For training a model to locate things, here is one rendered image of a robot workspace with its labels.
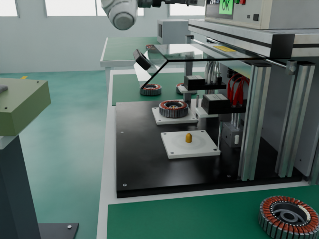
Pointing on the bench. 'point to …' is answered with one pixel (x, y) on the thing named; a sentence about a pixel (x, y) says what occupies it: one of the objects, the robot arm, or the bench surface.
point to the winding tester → (271, 14)
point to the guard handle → (141, 59)
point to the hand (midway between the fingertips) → (198, 2)
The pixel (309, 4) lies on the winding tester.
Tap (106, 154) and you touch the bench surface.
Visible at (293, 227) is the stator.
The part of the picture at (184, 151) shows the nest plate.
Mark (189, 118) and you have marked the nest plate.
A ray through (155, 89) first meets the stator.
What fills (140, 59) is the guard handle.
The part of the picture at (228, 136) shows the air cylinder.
